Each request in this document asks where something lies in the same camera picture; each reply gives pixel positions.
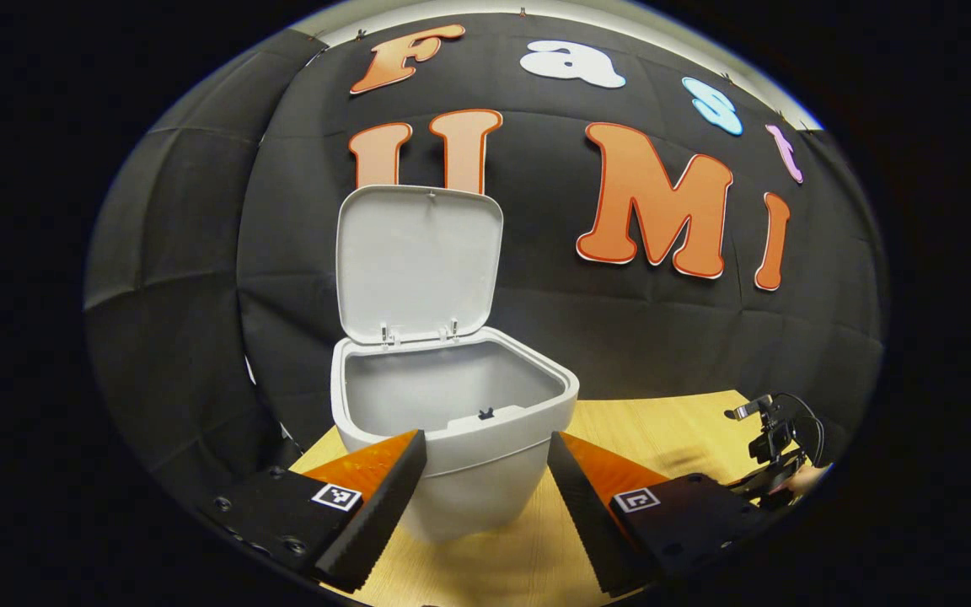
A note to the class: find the wooden desktop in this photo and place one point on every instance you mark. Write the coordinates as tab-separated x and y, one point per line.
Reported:
662	430

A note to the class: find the white desktop garbage bin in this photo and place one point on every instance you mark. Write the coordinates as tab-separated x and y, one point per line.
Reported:
418	253

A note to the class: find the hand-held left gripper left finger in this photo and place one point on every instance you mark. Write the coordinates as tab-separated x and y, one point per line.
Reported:
384	506

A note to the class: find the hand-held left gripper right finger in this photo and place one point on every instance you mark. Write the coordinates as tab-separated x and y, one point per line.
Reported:
587	523

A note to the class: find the black backdrop cloth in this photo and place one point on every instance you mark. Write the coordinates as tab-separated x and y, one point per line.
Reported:
637	337

